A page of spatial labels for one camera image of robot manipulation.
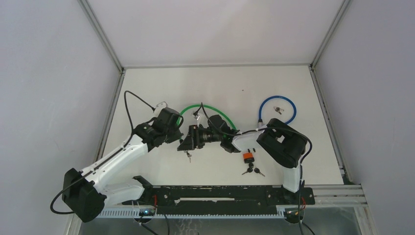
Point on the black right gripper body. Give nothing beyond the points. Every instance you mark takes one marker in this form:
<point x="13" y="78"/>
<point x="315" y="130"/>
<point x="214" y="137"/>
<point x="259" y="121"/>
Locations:
<point x="202" y="135"/>

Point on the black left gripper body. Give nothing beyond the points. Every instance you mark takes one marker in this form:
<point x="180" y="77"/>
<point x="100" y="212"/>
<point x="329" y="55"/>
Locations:
<point x="172" y="134"/>

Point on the silver keys of green lock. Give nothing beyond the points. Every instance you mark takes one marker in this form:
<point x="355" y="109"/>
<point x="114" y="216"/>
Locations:
<point x="188" y="156"/>

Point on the green cable lock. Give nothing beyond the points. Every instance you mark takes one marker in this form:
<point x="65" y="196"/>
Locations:
<point x="220" y="113"/>

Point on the blue cable lock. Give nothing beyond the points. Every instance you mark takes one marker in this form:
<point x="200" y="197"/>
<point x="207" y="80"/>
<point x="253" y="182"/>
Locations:
<point x="294" y="114"/>

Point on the silver keys of blue lock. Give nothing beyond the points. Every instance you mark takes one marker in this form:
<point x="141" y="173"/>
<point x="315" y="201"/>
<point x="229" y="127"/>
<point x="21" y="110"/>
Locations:
<point x="278" y="110"/>

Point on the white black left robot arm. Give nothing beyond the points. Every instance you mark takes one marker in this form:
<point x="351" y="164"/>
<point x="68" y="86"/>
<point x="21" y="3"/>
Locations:
<point x="88" y="191"/>

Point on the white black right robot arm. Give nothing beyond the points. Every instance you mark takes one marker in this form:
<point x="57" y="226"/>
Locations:
<point x="284" y="145"/>

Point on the orange black padlock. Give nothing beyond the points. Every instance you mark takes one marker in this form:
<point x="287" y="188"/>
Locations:
<point x="248" y="157"/>

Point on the black head padlock keys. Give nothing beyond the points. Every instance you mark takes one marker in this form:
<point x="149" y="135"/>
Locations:
<point x="251" y="168"/>

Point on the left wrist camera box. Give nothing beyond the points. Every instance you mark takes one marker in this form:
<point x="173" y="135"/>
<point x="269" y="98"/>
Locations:
<point x="160" y="106"/>

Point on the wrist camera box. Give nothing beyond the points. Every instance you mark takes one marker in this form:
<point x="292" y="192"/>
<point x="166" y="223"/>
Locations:
<point x="198" y="117"/>
<point x="160" y="106"/>

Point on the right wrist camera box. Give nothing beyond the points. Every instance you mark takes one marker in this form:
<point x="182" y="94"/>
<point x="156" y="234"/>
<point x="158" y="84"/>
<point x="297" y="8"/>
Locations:
<point x="198" y="117"/>

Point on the black mounting rail base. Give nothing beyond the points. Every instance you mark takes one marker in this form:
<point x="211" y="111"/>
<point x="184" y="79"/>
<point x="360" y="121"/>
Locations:
<point x="196" y="196"/>

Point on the white slotted cable duct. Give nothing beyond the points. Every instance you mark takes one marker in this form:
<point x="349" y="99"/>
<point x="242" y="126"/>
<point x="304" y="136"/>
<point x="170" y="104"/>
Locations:
<point x="213" y="211"/>

